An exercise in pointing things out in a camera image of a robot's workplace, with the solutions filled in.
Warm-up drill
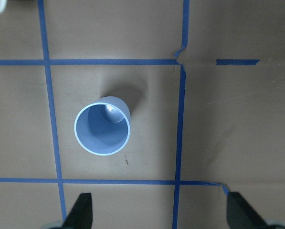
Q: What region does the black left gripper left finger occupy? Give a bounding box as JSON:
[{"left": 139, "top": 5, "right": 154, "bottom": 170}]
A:
[{"left": 62, "top": 193, "right": 93, "bottom": 229}]

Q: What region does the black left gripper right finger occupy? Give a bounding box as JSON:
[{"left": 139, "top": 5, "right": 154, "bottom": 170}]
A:
[{"left": 226, "top": 192, "right": 268, "bottom": 229}]

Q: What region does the light blue plastic cup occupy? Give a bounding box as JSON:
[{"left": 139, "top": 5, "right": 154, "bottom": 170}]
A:
[{"left": 74, "top": 96, "right": 131, "bottom": 156}]

